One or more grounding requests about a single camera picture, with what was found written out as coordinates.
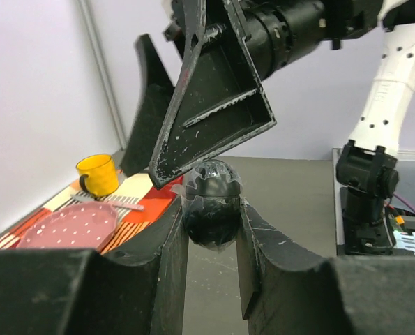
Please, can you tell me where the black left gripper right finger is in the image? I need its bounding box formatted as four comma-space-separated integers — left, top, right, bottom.
236, 202, 415, 334

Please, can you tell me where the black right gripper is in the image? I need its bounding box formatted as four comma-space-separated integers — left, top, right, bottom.
120, 1, 276, 188

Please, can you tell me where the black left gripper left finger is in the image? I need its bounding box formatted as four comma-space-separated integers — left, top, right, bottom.
0, 199, 188, 334

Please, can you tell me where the black earbud charging case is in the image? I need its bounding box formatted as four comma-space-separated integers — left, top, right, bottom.
181, 159, 242, 253

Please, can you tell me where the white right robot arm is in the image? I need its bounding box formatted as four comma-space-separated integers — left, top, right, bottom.
121, 1, 415, 255

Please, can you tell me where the pink polka dot plate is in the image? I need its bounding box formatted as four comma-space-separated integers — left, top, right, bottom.
17, 202, 118, 251

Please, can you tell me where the colourful patterned placemat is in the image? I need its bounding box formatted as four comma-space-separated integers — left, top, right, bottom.
0, 173, 182, 254

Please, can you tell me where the yellow mug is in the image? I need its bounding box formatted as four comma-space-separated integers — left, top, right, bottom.
76, 154, 120, 198

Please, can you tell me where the pink knife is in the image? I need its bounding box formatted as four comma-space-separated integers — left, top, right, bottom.
71, 195, 145, 211

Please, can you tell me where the slotted grey cable duct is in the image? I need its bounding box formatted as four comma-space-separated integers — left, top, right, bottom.
393, 230, 415, 255

